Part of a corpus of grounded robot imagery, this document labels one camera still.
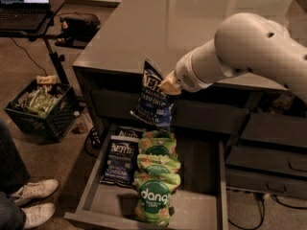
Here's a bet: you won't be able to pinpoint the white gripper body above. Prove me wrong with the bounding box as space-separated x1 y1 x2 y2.
175 53 210 93

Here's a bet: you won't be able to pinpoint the cream gripper fingers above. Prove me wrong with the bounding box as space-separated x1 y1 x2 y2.
159 71 181 95

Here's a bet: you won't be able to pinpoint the blue kettle chip bag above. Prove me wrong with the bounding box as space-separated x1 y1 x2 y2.
130 58 173 132
116 126 145 138
101 135 139 187

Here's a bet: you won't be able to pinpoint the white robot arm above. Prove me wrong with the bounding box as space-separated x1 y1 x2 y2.
159 12 307 102

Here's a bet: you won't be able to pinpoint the closed top drawer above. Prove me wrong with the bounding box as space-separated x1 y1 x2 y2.
91 87 249 134

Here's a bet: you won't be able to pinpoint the rear green Dang chip bag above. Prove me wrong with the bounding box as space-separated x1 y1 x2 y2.
142 130 176 139

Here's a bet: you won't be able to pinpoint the green dang chip bag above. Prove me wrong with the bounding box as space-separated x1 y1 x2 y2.
137 154 181 174
142 130 176 139
134 172 181 227
138 138 177 159

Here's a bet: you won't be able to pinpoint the dark grey counter cabinet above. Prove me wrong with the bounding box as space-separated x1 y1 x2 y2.
72 0 307 200

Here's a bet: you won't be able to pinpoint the right upper drawer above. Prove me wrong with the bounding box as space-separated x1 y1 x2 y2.
241 113 307 148

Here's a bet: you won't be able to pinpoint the dark bag on stand base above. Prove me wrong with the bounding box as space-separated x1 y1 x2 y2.
56 11 101 48

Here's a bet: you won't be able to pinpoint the right middle drawer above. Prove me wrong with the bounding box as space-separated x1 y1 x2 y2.
226 146 307 177

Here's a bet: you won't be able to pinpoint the right lower drawer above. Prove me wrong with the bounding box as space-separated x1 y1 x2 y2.
225 169 307 199

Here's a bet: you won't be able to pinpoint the open middle drawer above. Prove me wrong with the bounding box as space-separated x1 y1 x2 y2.
64 124 228 230

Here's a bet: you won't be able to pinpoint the front green Dang chip bag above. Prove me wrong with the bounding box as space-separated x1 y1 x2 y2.
134 172 181 227

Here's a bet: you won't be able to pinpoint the black power adapter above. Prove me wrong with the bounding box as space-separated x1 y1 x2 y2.
83 127 102 158

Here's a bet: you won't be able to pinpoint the black plastic crate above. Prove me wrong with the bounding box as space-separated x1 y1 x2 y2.
4 80 79 142

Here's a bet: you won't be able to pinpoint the green snack bags in crate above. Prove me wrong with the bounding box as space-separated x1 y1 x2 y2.
21 85 62 117

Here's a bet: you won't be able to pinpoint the tan snack bar on crate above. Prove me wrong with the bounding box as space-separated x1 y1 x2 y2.
36 75 58 85

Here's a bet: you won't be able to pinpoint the black laptop stand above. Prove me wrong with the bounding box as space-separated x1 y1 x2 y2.
0 0 69 84

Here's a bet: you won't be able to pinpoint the laptop computer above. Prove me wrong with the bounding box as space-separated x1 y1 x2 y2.
0 0 53 32

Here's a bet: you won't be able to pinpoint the upper white sneaker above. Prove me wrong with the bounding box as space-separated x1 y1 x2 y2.
10 179 59 206

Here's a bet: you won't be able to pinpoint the white sneaker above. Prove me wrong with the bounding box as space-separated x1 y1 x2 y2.
22 203 56 230
10 179 59 206

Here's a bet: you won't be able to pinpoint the person's jeans leg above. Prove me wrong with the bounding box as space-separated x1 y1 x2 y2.
0 120 30 230

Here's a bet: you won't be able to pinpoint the lower white sneaker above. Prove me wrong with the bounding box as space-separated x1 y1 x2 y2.
22 203 56 230

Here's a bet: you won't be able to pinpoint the black cable on floor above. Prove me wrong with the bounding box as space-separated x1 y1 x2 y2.
227 193 307 230

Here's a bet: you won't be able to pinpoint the thin laptop cable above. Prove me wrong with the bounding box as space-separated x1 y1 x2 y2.
10 36 49 78

